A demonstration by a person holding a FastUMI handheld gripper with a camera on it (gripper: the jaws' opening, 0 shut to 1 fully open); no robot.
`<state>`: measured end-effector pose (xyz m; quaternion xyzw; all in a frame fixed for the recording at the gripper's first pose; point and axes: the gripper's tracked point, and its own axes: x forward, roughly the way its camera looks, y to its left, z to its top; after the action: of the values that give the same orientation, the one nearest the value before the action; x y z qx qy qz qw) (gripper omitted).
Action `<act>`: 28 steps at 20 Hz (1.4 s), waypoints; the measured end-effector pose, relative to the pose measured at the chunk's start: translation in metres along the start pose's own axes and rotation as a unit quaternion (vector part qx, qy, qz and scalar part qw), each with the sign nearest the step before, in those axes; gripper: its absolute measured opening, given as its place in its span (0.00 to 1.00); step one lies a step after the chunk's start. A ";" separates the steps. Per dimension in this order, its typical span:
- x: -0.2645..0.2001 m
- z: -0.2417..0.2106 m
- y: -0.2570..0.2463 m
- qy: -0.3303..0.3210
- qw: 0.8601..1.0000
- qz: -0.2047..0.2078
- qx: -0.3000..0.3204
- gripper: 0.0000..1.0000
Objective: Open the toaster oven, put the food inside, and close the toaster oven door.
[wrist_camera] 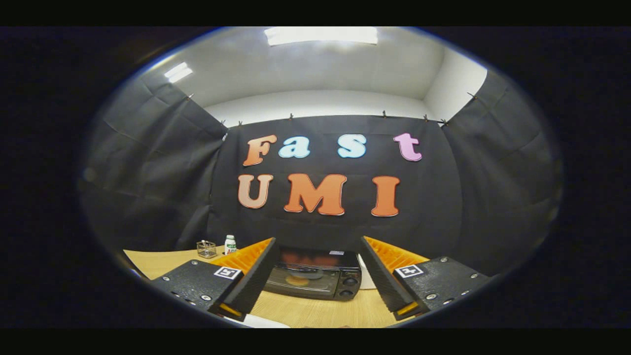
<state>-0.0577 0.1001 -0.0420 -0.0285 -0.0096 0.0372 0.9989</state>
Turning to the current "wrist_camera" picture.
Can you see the white square plate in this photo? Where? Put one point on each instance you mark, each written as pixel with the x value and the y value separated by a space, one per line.
pixel 266 323

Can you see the brown bagel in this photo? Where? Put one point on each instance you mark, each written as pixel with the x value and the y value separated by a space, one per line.
pixel 297 280

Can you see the narrow ceiling light panel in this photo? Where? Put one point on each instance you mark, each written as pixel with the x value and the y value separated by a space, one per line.
pixel 178 72

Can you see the white bread toaster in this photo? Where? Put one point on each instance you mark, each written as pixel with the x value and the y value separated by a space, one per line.
pixel 366 278

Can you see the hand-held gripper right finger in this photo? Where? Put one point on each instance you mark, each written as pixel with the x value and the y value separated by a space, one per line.
pixel 385 278

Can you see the white bottle green label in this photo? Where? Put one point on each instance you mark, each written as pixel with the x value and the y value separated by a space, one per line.
pixel 230 245

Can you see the black backdrop cloth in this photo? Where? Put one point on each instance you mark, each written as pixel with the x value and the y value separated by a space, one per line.
pixel 443 197

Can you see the black toaster oven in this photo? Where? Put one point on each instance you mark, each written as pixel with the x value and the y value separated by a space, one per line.
pixel 315 261

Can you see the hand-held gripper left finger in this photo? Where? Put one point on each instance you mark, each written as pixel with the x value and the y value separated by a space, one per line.
pixel 256 278

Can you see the wide ceiling light panel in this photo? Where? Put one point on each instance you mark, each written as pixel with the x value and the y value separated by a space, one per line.
pixel 320 35

